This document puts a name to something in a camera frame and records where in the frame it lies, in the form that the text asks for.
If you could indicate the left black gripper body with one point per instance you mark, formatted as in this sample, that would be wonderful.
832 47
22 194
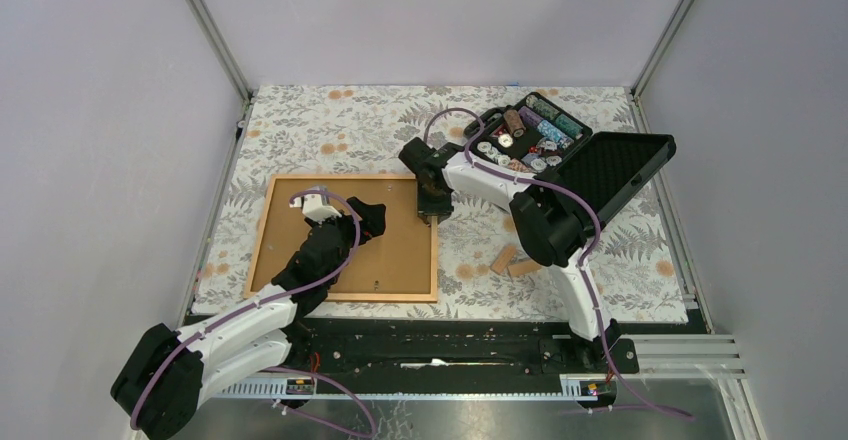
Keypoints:
347 228

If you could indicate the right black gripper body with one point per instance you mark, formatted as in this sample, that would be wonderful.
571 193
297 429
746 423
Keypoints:
426 195

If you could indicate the brown cardboard backing board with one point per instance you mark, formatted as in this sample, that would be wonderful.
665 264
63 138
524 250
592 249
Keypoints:
384 245

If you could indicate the wooden picture frame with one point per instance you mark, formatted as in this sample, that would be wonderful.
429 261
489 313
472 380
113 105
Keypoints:
434 265

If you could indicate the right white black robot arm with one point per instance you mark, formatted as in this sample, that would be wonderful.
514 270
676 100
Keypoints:
556 228

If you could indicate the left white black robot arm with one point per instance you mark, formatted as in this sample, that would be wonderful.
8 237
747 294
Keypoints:
172 372

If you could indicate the small wooden block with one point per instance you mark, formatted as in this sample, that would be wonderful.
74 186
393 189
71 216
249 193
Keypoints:
503 259
523 268

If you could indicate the black poker chip case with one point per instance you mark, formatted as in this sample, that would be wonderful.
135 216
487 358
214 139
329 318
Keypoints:
606 169

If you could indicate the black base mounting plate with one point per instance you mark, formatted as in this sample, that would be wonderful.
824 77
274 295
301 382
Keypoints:
371 356

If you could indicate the floral patterned table mat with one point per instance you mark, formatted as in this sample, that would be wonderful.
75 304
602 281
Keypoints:
360 130

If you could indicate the aluminium rail frame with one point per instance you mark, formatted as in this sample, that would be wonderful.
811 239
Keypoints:
689 386

